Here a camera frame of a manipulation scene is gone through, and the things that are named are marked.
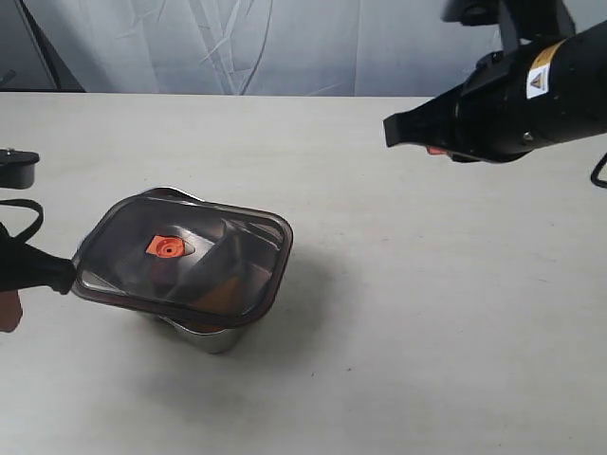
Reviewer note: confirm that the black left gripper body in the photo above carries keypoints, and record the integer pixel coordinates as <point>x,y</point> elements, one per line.
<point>24,266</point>

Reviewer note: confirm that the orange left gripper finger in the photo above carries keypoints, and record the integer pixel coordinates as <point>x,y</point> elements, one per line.
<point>11,311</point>

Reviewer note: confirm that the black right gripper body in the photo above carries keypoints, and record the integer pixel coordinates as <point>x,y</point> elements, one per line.
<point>474,121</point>

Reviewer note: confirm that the dark transparent box lid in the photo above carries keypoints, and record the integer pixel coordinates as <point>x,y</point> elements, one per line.
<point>166,253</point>

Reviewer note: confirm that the yellow toy cheese wedge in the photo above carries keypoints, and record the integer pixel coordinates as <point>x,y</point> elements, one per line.
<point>223,299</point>

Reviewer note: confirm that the red toy sausage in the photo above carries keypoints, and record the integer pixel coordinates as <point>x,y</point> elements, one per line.
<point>164,273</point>

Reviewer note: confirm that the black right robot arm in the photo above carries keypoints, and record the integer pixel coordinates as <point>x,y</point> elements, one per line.
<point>538,96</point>

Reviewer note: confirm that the white backdrop curtain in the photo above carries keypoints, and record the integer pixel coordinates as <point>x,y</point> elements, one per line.
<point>263,48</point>

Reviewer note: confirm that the stainless steel lunch box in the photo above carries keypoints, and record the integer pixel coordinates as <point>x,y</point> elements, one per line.
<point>208,332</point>

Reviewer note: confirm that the dark panel at left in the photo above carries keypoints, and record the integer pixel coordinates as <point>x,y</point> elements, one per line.
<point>29,62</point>

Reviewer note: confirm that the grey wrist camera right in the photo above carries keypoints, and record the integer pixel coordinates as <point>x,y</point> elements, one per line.
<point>520,22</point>

